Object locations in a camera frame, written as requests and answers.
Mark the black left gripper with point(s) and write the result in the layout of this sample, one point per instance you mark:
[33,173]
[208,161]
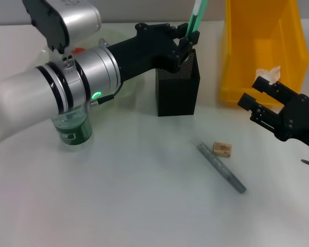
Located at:
[149,49]

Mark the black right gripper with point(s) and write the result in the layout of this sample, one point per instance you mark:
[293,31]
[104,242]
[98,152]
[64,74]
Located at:
[298,121]

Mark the green utility knife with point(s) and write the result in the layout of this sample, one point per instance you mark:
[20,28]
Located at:
[197,15]

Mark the white paper ball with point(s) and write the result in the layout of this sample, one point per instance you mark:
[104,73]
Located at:
[273,72]

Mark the red-orange orange fruit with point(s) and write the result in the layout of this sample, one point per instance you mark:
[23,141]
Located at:
[78,50]

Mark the clear water bottle green label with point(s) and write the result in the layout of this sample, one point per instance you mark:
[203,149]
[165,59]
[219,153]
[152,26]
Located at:
[72,128]

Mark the black mesh pen holder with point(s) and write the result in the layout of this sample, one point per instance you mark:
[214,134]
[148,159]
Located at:
[177,97]

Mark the small tan eraser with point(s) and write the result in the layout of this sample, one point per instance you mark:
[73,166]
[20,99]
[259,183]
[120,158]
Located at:
[221,149]

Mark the green glass fruit plate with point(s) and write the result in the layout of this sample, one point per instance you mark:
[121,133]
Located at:
[123,90]

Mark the grey marker pen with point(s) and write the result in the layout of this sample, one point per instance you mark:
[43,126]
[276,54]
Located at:
[216,162]

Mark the yellow plastic bin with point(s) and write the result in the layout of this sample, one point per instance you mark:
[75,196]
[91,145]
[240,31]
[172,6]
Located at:
[262,46]

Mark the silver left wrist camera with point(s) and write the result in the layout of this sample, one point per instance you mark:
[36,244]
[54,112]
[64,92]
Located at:
[67,23]

